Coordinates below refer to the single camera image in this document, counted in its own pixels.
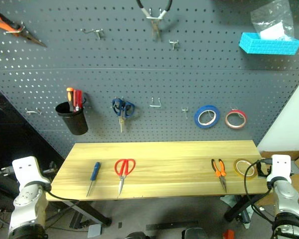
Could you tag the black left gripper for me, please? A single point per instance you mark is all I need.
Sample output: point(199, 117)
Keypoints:
point(51, 169)

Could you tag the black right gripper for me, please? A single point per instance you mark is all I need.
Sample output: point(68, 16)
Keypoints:
point(263, 171)

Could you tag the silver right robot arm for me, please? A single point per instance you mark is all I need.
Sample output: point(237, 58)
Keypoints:
point(286, 196)

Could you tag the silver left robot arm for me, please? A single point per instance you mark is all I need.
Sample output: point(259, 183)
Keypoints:
point(27, 199)

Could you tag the grey pegboard tool wall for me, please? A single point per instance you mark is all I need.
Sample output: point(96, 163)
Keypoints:
point(144, 74)

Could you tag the yellow tape roll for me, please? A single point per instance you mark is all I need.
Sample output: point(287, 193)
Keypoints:
point(237, 171)

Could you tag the black table leg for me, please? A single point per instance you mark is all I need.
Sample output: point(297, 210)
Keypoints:
point(239, 206)
point(94, 211)

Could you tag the black plastic cup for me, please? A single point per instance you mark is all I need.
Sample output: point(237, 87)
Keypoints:
point(73, 120)

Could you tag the silver metal pegboard hook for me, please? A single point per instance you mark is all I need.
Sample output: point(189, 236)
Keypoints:
point(155, 105)
point(154, 17)
point(94, 32)
point(174, 44)
point(185, 110)
point(33, 112)
point(15, 30)

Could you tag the red tape roll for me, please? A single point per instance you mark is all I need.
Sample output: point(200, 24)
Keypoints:
point(241, 115)

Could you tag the small red orange object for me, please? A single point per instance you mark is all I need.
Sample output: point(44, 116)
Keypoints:
point(228, 234)

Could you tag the blue tape roll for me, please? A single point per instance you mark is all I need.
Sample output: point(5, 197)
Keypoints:
point(198, 119)

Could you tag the dark rounded shape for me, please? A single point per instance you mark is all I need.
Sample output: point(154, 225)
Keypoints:
point(194, 233)
point(137, 235)

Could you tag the black flat ruler strip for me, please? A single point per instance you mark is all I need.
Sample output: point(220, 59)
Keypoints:
point(172, 225)

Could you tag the blue plastic bin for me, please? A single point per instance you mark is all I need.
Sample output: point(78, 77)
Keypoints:
point(269, 46)

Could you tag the orange black long-nose pliers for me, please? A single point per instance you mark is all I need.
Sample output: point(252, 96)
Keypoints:
point(13, 26)

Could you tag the clear plastic bag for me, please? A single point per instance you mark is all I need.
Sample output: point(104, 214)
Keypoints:
point(272, 17)

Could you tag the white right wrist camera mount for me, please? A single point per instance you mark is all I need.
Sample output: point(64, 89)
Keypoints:
point(280, 166)

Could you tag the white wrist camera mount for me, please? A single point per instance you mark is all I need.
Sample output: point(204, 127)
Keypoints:
point(27, 169)
point(280, 166)

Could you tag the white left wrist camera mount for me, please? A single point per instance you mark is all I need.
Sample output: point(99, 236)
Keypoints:
point(27, 169)

